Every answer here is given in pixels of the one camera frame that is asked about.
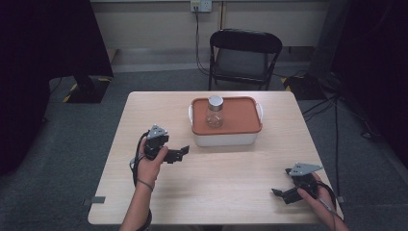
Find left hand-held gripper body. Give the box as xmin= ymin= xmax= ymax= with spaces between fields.
xmin=142 ymin=124 xmax=170 ymax=161

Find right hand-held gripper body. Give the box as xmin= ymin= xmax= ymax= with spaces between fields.
xmin=285 ymin=162 xmax=323 ymax=197

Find glass jar with silver lid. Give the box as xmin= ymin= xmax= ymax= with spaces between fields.
xmin=205 ymin=94 xmax=225 ymax=130

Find white storage box orange lid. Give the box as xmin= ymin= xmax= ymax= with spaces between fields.
xmin=188 ymin=95 xmax=265 ymax=148

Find person's left hand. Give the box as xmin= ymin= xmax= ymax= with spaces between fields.
xmin=136 ymin=145 xmax=169 ymax=191

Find person's right hand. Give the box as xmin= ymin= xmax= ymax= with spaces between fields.
xmin=295 ymin=172 xmax=339 ymax=225

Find black stand base yellow stripes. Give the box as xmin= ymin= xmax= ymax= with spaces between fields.
xmin=281 ymin=73 xmax=327 ymax=101
xmin=62 ymin=74 xmax=112 ymax=104

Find black folding chair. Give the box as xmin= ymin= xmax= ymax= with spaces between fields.
xmin=208 ymin=28 xmax=284 ymax=91

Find dark curtain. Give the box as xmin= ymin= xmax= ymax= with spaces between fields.
xmin=331 ymin=0 xmax=408 ymax=168
xmin=0 ymin=0 xmax=115 ymax=176

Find left hand-held gripper cable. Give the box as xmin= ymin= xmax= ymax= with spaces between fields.
xmin=129 ymin=130 xmax=154 ymax=231

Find hand-held gripper cable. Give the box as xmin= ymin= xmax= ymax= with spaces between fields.
xmin=315 ymin=180 xmax=344 ymax=223
xmin=129 ymin=130 xmax=154 ymax=231

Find right hand-held gripper cable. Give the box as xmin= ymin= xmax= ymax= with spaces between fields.
xmin=315 ymin=180 xmax=344 ymax=223

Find dark hair tie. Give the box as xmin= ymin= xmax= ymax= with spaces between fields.
xmin=136 ymin=178 xmax=155 ymax=193

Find black floor cable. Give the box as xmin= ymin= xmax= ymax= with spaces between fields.
xmin=301 ymin=94 xmax=337 ymax=123

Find black socket cable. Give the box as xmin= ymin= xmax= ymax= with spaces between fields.
xmin=193 ymin=6 xmax=212 ymax=77

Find white wall socket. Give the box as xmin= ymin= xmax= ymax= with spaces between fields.
xmin=190 ymin=0 xmax=213 ymax=13

